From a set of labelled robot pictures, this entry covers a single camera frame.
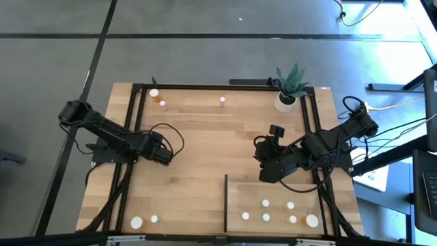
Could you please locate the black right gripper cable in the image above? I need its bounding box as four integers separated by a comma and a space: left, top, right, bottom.
278, 143, 341, 194

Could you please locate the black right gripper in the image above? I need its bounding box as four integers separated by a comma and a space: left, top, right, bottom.
254, 125, 301, 184

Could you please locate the black floor cable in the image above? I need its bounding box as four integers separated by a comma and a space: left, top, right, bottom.
333, 0, 386, 27

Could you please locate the black base cable bundle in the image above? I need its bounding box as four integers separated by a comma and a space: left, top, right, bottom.
81, 163, 132, 233
315, 170, 365, 238

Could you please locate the black monitor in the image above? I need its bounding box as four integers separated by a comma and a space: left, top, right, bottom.
423, 68, 437, 153

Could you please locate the white box with logo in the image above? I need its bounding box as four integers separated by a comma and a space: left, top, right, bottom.
353, 164, 390, 192

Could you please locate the black stand leg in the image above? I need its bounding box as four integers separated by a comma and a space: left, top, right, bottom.
367, 70, 437, 94

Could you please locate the grey floor object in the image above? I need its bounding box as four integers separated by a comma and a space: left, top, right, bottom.
0, 149, 27, 165

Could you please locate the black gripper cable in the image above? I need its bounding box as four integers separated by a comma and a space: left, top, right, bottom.
143, 122, 185, 160
278, 143, 341, 194

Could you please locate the black diagonal stand bar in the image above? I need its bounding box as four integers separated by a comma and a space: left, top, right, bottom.
351, 135, 431, 177

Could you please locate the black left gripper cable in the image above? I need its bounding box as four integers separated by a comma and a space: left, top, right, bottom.
143, 122, 185, 160

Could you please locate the black aluminium table frame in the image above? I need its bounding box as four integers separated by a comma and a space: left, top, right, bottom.
102, 83, 330, 238

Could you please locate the green plant white pot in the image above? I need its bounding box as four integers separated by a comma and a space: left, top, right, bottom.
274, 62, 311, 113

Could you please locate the large orange medicine bottle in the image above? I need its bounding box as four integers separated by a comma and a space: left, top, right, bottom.
149, 87, 163, 103
300, 213, 320, 229
130, 216, 147, 230

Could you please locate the yellow extension cord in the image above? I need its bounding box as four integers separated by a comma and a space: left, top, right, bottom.
363, 97, 424, 113

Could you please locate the black keyboard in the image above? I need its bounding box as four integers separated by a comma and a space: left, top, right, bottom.
412, 149, 437, 236

